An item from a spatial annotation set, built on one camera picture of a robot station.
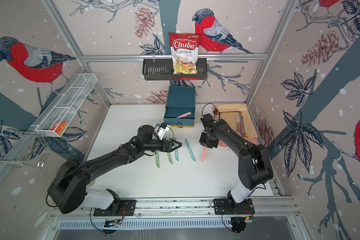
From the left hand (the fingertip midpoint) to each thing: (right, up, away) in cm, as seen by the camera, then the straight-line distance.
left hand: (179, 143), depth 77 cm
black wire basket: (-13, +48, +30) cm, 58 cm away
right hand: (+14, -3, +12) cm, 19 cm away
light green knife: (-14, -12, +14) cm, 23 cm away
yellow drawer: (0, +8, +9) cm, 12 cm away
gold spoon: (+27, +17, +37) cm, 49 cm away
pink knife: (+14, -8, +9) cm, 19 cm away
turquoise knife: (+7, -9, +17) cm, 20 cm away
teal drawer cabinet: (0, +24, +17) cm, 29 cm away
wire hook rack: (-59, -4, -13) cm, 61 cm away
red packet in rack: (-54, +9, -11) cm, 56 cm away
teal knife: (-2, -10, +16) cm, 19 cm away
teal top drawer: (-5, +16, +17) cm, 24 cm away
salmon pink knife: (+2, +15, +16) cm, 22 cm away
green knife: (-6, -12, +14) cm, 20 cm away
